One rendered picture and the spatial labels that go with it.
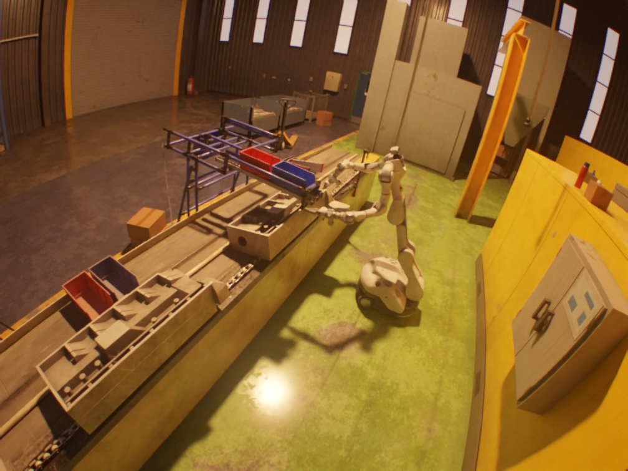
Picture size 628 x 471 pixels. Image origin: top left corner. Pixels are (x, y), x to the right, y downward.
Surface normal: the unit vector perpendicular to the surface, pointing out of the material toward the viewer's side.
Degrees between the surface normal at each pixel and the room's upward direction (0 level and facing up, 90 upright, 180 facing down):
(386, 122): 90
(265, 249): 90
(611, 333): 90
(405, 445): 0
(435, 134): 90
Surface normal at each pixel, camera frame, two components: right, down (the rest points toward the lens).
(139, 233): -0.08, 0.53
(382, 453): 0.17, -0.83
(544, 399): -0.42, 0.44
